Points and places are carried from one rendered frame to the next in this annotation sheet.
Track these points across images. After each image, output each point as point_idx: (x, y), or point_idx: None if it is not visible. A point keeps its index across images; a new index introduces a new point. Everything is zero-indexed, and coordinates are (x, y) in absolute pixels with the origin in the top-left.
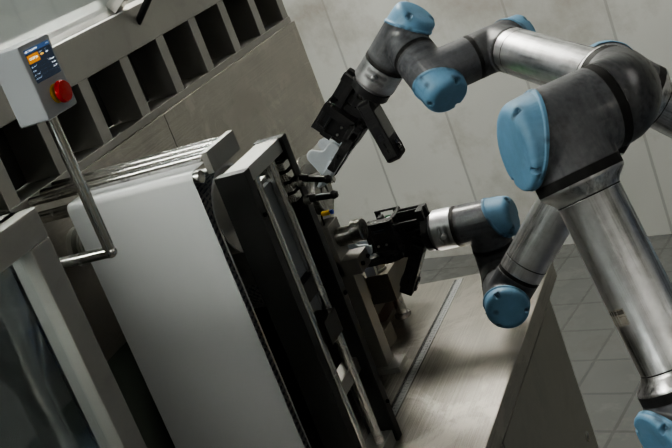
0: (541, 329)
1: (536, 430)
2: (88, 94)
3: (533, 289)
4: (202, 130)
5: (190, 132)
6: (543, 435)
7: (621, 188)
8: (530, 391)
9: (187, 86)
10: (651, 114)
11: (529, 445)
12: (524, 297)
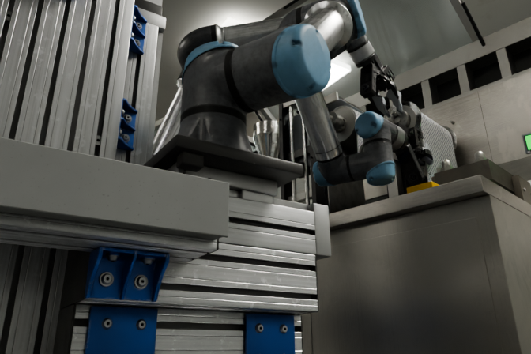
0: (438, 225)
1: (363, 276)
2: (425, 86)
3: (319, 163)
4: (514, 98)
5: (499, 99)
6: (373, 286)
7: (178, 90)
8: (374, 250)
9: (515, 73)
10: (178, 56)
11: (344, 275)
12: (313, 166)
